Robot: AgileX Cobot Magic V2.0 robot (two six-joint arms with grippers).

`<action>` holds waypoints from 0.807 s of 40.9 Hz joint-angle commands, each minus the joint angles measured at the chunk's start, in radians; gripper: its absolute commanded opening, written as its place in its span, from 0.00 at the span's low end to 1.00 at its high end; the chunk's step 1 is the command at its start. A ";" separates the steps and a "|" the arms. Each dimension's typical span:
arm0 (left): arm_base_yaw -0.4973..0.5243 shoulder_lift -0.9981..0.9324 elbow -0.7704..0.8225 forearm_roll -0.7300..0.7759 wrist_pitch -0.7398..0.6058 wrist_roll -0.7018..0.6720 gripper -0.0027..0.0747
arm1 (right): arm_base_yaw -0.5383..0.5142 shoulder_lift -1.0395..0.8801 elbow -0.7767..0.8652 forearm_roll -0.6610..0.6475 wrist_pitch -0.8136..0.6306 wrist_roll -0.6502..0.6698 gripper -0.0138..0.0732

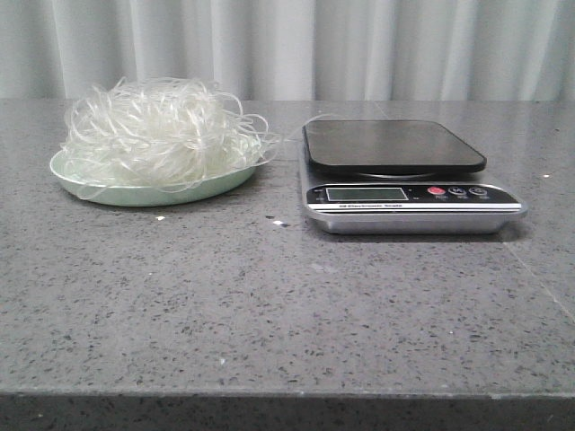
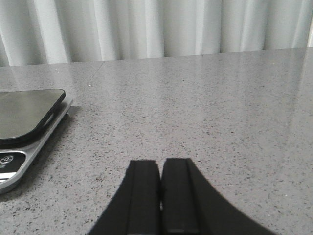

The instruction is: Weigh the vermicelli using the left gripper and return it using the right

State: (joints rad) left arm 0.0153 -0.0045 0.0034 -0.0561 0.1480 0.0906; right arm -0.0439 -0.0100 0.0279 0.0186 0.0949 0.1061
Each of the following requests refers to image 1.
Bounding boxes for white translucent vermicelli bundle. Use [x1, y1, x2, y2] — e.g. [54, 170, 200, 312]
[59, 75, 306, 201]

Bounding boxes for silver black kitchen scale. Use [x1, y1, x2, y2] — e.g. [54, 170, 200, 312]
[299, 119, 527, 234]

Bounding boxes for white pleated curtain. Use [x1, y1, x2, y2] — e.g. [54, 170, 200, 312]
[1, 1, 574, 101]

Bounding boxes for light green round plate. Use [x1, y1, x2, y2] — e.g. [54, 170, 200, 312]
[49, 135, 273, 207]

